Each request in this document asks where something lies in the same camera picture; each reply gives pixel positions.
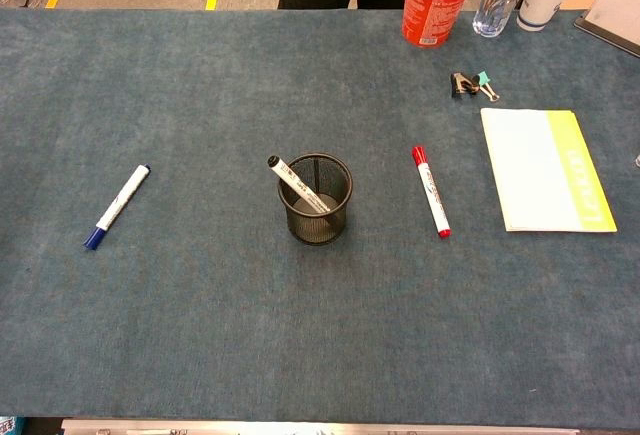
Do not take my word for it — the white marker with red cap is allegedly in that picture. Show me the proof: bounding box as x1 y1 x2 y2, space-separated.
411 145 452 239

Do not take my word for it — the white marker with blue cap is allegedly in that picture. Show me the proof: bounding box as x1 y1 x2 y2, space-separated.
82 163 152 251

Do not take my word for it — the black mesh pen cup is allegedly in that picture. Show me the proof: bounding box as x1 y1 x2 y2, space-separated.
277 152 354 247

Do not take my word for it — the white marker with black cap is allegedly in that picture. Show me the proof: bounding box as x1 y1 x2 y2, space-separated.
267 155 332 215

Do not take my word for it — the blue felt table mat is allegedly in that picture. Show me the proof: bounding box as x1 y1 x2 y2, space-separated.
0 7 640 429

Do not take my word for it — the white and yellow notebook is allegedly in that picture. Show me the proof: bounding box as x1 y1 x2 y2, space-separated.
480 107 618 234

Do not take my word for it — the orange canister with lid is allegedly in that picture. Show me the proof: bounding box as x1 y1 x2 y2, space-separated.
401 0 481 49

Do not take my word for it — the grey laptop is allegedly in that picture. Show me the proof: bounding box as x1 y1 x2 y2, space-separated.
573 0 640 60

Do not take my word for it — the aluminium frame rail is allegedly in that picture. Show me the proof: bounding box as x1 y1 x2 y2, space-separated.
60 417 581 435

